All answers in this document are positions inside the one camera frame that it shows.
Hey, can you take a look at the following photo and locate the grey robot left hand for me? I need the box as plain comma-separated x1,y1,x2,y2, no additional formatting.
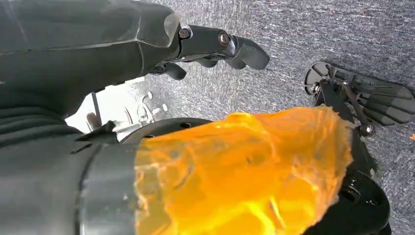
0,0,354,235

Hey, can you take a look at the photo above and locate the ribbed grey left arm sleeve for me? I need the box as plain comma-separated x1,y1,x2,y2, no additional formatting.
0,107,83,148

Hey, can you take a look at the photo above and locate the black robot foot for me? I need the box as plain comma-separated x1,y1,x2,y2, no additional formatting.
304,61,415,137

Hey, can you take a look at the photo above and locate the black robot leg joint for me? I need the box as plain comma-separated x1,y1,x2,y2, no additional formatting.
301,128,392,235

